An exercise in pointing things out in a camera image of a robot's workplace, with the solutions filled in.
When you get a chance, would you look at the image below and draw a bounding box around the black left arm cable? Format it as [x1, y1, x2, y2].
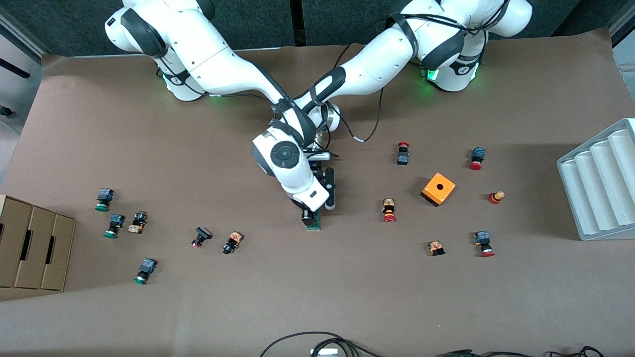
[337, 84, 387, 144]

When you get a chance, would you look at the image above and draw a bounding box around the orange button enclosure box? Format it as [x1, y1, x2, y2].
[421, 172, 456, 207]

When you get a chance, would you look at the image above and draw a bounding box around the black cable with plug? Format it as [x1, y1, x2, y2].
[438, 349, 546, 357]

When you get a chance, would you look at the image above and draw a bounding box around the grey metal frame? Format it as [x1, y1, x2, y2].
[608, 9, 635, 65]

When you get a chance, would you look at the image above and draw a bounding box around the black looped table cable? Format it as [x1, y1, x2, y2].
[259, 331, 383, 357]

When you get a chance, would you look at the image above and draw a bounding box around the black tangled cable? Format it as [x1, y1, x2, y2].
[546, 346, 606, 357]

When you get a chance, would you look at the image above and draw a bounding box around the grey ridged plastic tray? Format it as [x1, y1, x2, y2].
[556, 118, 635, 241]

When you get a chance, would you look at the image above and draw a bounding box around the black square button red base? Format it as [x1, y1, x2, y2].
[191, 227, 213, 249]

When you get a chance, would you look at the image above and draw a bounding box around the black selector with orange block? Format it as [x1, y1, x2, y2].
[222, 231, 244, 255]

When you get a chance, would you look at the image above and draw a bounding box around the green pushbutton with blue block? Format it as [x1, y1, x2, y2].
[95, 188, 115, 212]
[103, 214, 126, 239]
[133, 258, 158, 285]

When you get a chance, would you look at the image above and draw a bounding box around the brown cardboard divider box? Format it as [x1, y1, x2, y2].
[0, 194, 76, 292]

